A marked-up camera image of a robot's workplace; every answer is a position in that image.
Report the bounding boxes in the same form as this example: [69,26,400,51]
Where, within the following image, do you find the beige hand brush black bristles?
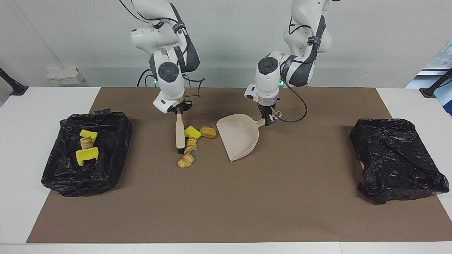
[176,112,186,155]

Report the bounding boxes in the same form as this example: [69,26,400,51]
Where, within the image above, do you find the black stand foot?
[419,69,452,98]
[0,67,29,96]

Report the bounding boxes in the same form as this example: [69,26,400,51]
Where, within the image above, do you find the yellow sponge piece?
[184,125,202,140]

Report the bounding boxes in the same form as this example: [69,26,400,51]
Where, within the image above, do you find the brown table mat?
[26,87,452,244]

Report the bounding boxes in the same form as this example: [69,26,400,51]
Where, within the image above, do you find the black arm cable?
[272,83,308,123]
[120,0,206,104]

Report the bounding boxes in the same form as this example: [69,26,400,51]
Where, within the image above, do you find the black bag-lined trash bin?
[350,118,450,205]
[41,109,133,197]

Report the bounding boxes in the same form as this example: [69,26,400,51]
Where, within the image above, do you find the black base cable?
[137,68,156,87]

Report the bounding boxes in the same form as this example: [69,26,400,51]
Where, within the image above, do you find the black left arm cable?
[272,83,308,123]

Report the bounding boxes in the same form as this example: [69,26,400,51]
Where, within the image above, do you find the golden croissant piece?
[177,152,195,168]

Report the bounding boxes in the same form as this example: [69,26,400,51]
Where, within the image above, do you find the beige plastic dustpan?
[216,110,284,162]

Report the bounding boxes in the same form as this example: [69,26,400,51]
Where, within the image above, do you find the white wall socket box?
[47,68,85,85]

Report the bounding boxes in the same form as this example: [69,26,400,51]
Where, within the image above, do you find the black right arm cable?
[120,0,206,104]

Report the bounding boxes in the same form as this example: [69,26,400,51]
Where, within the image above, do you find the large notched yellow sponge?
[76,147,99,167]

